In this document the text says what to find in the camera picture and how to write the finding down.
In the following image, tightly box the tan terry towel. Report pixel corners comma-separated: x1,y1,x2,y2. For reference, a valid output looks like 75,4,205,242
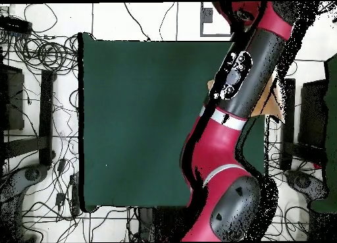
206,79,286,122

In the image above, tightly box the dark green table cloth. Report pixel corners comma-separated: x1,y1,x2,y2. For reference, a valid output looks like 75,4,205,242
78,32,271,213

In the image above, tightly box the black power strip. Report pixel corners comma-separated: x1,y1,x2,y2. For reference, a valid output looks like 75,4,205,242
0,15,33,35
70,174,80,216

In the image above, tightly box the black upright bar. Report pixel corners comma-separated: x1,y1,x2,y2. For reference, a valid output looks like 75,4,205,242
282,78,296,145
38,69,55,167

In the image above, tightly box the black box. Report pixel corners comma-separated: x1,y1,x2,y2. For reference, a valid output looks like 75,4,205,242
299,79,327,149
0,64,25,131

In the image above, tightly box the dark horizontal beam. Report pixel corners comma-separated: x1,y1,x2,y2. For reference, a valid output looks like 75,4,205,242
3,136,49,159

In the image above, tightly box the green cloth beside table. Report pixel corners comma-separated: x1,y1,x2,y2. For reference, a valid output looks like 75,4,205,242
309,53,337,215

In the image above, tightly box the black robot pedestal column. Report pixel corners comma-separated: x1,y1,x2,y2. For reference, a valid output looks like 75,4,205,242
136,206,194,242

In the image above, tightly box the thin black floor cable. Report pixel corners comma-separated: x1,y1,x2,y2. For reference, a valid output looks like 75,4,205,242
159,1,176,41
123,1,151,41

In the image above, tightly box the grey square floor frame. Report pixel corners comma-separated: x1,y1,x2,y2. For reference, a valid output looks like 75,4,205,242
199,1,233,38

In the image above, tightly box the coil of black cables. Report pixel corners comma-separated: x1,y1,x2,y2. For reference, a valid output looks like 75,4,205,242
14,33,80,75

